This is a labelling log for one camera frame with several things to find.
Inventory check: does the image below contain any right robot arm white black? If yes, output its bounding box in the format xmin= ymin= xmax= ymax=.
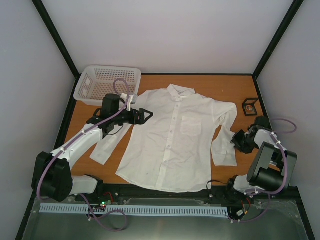
xmin=224 ymin=116 xmax=298 ymax=203

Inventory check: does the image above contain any light blue slotted cable duct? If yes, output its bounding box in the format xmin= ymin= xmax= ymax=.
xmin=39 ymin=203 xmax=228 ymax=218

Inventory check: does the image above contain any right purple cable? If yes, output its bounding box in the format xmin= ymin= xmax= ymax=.
xmin=246 ymin=118 xmax=298 ymax=198

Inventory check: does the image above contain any colourful round brooch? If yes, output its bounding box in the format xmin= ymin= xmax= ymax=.
xmin=246 ymin=105 xmax=254 ymax=112

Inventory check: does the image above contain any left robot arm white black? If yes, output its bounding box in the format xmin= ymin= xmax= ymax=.
xmin=31 ymin=93 xmax=154 ymax=202

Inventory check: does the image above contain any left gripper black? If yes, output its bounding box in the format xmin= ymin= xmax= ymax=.
xmin=112 ymin=107 xmax=153 ymax=125

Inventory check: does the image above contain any white perforated plastic basket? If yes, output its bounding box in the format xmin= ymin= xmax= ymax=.
xmin=73 ymin=65 xmax=142 ymax=106

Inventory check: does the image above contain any white button-up shirt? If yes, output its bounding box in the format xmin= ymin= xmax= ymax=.
xmin=90 ymin=84 xmax=237 ymax=193

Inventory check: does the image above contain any black open brooch box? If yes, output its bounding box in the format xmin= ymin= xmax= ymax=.
xmin=242 ymin=98 xmax=259 ymax=117

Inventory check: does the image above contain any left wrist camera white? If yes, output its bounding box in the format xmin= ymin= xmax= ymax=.
xmin=119 ymin=93 xmax=138 ymax=112

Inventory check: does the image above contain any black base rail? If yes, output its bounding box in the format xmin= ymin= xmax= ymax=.
xmin=84 ymin=183 xmax=241 ymax=204

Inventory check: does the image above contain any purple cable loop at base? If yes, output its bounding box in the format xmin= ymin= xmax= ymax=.
xmin=79 ymin=193 xmax=128 ymax=231

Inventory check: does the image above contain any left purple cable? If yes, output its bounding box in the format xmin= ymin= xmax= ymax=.
xmin=36 ymin=78 xmax=133 ymax=201

